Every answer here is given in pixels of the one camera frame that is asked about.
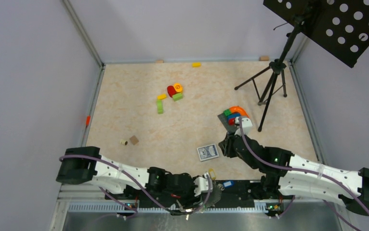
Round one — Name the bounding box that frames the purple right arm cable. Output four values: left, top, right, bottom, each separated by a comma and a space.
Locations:
238, 117, 369, 231

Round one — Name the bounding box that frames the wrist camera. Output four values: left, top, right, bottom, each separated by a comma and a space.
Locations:
194, 173, 213, 197
235, 116, 253, 136

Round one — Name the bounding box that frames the black perforated panel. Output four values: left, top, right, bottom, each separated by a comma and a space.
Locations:
263, 0, 369, 68

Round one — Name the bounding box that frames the orange curved lego tube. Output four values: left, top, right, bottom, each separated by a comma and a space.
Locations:
229, 106, 249, 117

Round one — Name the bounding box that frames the black tripod stand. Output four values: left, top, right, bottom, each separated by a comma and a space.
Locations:
234, 16, 304, 132

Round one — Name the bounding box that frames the yellow rectangular block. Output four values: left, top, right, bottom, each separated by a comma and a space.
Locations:
157, 94, 167, 100

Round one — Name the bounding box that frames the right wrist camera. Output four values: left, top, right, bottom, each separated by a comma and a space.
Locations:
235, 116, 253, 136

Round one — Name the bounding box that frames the green rectangular block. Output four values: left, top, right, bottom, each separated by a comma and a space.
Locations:
172, 92, 183, 102

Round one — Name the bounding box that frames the blue lego brick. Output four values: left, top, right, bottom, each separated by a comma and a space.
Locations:
227, 113, 240, 120

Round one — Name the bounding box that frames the playing card deck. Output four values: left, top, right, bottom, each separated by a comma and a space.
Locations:
197, 144, 219, 162

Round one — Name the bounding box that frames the orange round block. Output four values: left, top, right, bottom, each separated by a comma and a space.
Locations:
173, 83, 183, 93

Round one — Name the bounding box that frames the red lego brick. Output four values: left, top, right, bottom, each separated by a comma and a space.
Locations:
228, 117, 235, 126

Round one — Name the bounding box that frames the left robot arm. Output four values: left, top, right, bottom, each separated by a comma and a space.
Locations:
56, 146, 213, 215

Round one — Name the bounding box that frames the perforated metal keyring plate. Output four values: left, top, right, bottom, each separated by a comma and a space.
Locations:
206, 183, 224, 208

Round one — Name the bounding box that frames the small wooden hexagon block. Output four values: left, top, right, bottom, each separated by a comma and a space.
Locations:
129, 135, 139, 145

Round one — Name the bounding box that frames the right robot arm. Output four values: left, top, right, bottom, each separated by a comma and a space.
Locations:
219, 133, 369, 216

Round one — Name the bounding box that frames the blue key tag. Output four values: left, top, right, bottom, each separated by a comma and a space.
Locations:
223, 180, 234, 188

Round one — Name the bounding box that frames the yellow key tag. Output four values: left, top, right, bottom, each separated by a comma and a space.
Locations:
208, 168, 216, 180

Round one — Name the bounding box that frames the red cylinder block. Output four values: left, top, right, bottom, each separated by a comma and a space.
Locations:
167, 85, 177, 98

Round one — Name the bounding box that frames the grey lego baseplate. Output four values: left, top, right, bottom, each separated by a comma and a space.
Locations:
217, 113, 238, 133

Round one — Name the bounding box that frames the green lego brick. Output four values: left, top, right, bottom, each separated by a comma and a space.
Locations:
223, 109, 232, 116

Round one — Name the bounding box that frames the yellow block at far edge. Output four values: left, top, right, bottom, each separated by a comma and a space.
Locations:
192, 62, 201, 68

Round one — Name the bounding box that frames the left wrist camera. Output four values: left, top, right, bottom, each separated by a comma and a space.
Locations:
194, 173, 213, 197

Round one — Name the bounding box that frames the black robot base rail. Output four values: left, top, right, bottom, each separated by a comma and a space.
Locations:
115, 180, 268, 210

